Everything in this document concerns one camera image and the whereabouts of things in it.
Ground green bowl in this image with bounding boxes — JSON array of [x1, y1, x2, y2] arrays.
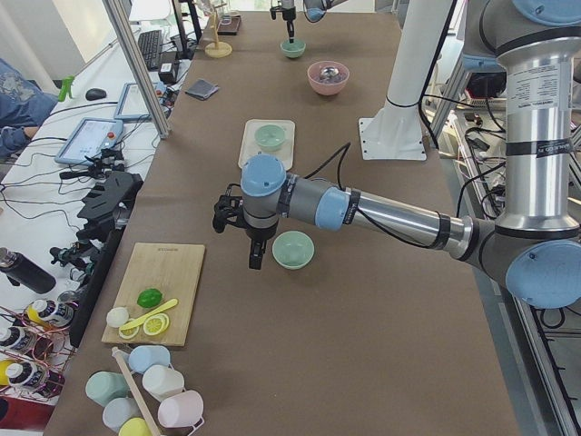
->
[[280, 38, 306, 59], [254, 124, 286, 153], [272, 231, 315, 270]]

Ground brown tray far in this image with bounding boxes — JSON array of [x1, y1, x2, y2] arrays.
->
[[218, 15, 241, 35]]

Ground pink bowl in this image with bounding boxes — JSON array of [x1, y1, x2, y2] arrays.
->
[[307, 61, 350, 96]]

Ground wooden banana stand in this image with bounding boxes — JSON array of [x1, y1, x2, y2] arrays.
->
[[204, 6, 232, 59]]

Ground cream rabbit tray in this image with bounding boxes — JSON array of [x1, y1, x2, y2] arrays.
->
[[238, 119, 295, 171]]

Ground yellow plastic knife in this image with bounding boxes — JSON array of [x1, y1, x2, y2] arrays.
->
[[120, 298, 179, 331]]

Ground green bowl on tray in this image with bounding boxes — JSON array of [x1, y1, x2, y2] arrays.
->
[[254, 124, 286, 153]]

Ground grey purple cloth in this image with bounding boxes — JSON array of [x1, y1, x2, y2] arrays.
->
[[185, 79, 220, 101]]

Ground wooden cutting board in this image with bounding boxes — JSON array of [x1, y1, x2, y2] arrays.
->
[[100, 242, 206, 348]]

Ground green lime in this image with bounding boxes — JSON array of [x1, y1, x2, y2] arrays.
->
[[136, 288, 162, 308]]

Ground lemon slice right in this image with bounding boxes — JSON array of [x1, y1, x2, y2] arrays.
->
[[143, 312, 170, 336]]

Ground lemon slice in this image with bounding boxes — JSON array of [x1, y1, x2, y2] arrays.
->
[[143, 312, 170, 336], [118, 325, 140, 340]]

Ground black keyboard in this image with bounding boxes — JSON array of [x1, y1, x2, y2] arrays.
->
[[137, 30, 162, 71]]

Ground black tool holder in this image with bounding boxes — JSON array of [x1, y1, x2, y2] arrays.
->
[[69, 171, 143, 348]]

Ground white garlic ball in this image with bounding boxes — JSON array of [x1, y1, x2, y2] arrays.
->
[[106, 306, 130, 329]]

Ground lemon slice left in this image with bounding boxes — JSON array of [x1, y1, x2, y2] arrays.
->
[[118, 325, 140, 340]]

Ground white cup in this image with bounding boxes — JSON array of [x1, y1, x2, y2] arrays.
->
[[142, 364, 185, 401]]

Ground teach pendant tablet far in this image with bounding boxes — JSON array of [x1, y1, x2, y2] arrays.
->
[[113, 83, 151, 123]]

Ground teach pendant tablet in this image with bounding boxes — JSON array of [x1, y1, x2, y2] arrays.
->
[[113, 83, 151, 123], [54, 118, 123, 165]]

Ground pink cup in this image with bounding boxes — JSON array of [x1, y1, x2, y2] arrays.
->
[[158, 390, 204, 428]]

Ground teach pendant tablet near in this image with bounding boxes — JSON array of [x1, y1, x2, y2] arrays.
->
[[54, 118, 123, 165]]

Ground black computer mouse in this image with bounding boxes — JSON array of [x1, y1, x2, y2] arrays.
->
[[85, 88, 107, 101]]

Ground green cup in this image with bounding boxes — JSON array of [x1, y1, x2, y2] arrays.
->
[[85, 372, 129, 407]]

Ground grey blue cup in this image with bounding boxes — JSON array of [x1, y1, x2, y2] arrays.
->
[[102, 398, 142, 432]]

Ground yellow cup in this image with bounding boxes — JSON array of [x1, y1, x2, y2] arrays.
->
[[118, 417, 152, 436]]

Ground green toy figure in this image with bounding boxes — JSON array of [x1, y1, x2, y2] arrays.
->
[[58, 75, 75, 103]]

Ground black water bottle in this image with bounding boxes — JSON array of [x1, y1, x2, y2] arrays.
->
[[1, 247, 56, 294]]

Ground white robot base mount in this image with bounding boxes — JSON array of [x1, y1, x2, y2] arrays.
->
[[359, 0, 456, 161]]

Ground aluminium frame post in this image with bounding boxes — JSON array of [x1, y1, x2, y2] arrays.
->
[[103, 0, 170, 140]]

